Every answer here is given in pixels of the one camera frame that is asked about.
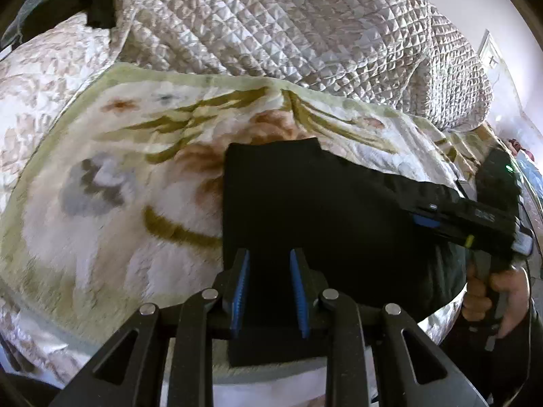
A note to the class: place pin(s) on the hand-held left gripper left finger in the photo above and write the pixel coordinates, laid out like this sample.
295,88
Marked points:
239,294

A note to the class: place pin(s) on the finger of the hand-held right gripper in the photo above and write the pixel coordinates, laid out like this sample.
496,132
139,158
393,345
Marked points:
424,220

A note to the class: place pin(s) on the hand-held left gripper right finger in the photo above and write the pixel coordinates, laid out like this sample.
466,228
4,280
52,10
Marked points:
299,296

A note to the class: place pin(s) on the black pants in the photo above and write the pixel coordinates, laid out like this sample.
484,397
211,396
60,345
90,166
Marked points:
318,203

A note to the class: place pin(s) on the person's right forearm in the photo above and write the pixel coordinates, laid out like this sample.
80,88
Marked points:
521,347

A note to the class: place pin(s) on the person's right hand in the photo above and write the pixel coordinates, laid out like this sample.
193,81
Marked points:
515,301

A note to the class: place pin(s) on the white printed fleece blanket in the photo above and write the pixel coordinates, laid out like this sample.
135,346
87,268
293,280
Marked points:
106,241

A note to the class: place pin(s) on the grey quilted bedspread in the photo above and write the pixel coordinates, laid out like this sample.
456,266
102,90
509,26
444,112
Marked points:
275,21

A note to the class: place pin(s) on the floral bed sheet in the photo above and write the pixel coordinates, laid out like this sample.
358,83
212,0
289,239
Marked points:
38,63

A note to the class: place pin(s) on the dark cloth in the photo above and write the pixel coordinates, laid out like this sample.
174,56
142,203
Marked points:
101,8

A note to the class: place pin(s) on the sheer white cloth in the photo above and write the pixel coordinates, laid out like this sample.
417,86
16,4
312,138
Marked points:
29,4

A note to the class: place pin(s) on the white wall socket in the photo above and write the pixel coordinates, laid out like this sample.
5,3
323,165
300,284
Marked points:
491,51

